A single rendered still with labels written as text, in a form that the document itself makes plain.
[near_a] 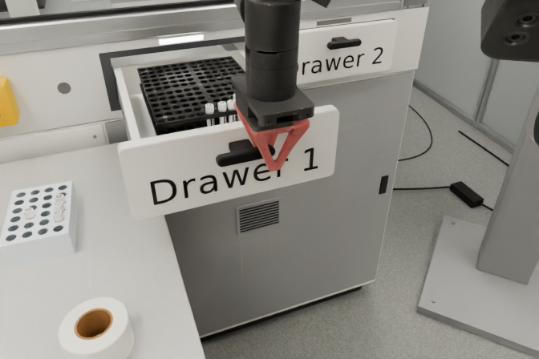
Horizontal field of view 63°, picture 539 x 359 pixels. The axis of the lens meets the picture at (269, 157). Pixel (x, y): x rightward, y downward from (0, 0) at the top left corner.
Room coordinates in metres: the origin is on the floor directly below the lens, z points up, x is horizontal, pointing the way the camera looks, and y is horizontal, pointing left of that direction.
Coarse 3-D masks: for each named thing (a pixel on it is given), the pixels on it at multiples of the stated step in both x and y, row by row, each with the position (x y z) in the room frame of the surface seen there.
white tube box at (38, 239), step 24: (24, 192) 0.52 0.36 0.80; (48, 192) 0.52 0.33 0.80; (72, 192) 0.53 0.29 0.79; (24, 216) 0.47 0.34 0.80; (48, 216) 0.47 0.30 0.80; (72, 216) 0.48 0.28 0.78; (0, 240) 0.42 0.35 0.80; (24, 240) 0.42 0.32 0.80; (48, 240) 0.43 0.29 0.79; (72, 240) 0.44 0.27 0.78
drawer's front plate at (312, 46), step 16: (304, 32) 0.87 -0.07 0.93; (320, 32) 0.88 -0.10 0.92; (336, 32) 0.90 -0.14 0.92; (352, 32) 0.91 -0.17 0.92; (368, 32) 0.92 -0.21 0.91; (384, 32) 0.94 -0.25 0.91; (304, 48) 0.87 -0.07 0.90; (320, 48) 0.88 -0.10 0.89; (352, 48) 0.91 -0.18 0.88; (368, 48) 0.92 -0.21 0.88; (384, 48) 0.94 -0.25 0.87; (336, 64) 0.90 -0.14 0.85; (352, 64) 0.91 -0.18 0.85; (368, 64) 0.93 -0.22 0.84; (384, 64) 0.94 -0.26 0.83; (304, 80) 0.87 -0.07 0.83; (320, 80) 0.88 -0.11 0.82
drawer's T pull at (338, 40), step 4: (332, 40) 0.89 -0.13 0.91; (336, 40) 0.87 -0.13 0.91; (340, 40) 0.87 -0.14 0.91; (344, 40) 0.87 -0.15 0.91; (348, 40) 0.87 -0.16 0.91; (352, 40) 0.87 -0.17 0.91; (356, 40) 0.87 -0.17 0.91; (360, 40) 0.88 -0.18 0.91; (328, 44) 0.85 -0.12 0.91; (332, 44) 0.85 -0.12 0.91; (336, 44) 0.85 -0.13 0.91; (340, 44) 0.86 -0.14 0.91; (344, 44) 0.86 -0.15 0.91; (348, 44) 0.86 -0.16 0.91; (352, 44) 0.87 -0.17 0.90; (356, 44) 0.87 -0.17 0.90; (360, 44) 0.88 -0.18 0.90; (328, 48) 0.85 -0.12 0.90; (332, 48) 0.85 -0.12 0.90; (336, 48) 0.86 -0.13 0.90; (340, 48) 0.86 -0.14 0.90
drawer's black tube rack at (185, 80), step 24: (144, 72) 0.73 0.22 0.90; (168, 72) 0.73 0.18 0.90; (192, 72) 0.73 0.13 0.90; (216, 72) 0.74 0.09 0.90; (240, 72) 0.74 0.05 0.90; (144, 96) 0.70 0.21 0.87; (168, 96) 0.64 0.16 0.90; (192, 96) 0.63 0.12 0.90; (216, 96) 0.64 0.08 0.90; (216, 120) 0.59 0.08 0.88
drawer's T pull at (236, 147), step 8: (232, 144) 0.47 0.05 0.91; (240, 144) 0.47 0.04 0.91; (248, 144) 0.47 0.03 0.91; (232, 152) 0.45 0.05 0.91; (240, 152) 0.45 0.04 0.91; (248, 152) 0.45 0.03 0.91; (256, 152) 0.45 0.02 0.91; (272, 152) 0.46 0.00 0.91; (216, 160) 0.44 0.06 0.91; (224, 160) 0.44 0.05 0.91; (232, 160) 0.44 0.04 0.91; (240, 160) 0.45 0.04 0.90; (248, 160) 0.45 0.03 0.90
